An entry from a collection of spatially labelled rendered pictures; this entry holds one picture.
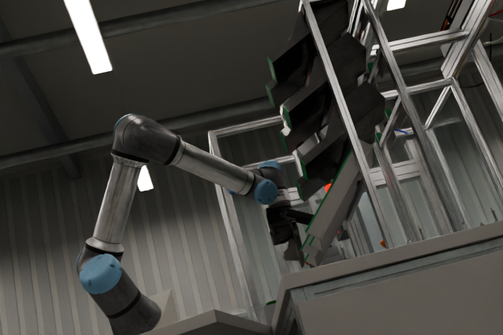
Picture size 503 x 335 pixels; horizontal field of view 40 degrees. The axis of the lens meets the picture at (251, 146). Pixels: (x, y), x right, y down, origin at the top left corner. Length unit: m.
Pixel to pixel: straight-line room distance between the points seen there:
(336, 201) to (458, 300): 0.44
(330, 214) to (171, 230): 8.95
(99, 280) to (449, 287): 0.97
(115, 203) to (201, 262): 8.39
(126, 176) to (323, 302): 0.88
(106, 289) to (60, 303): 8.65
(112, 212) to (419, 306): 1.01
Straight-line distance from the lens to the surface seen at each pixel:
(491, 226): 1.52
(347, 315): 1.40
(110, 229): 2.10
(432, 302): 1.44
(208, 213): 10.67
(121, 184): 2.08
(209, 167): 2.01
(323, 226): 1.73
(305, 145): 1.84
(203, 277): 10.38
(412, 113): 1.84
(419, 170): 3.55
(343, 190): 1.75
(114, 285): 1.99
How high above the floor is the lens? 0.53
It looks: 24 degrees up
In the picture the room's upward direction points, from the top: 16 degrees counter-clockwise
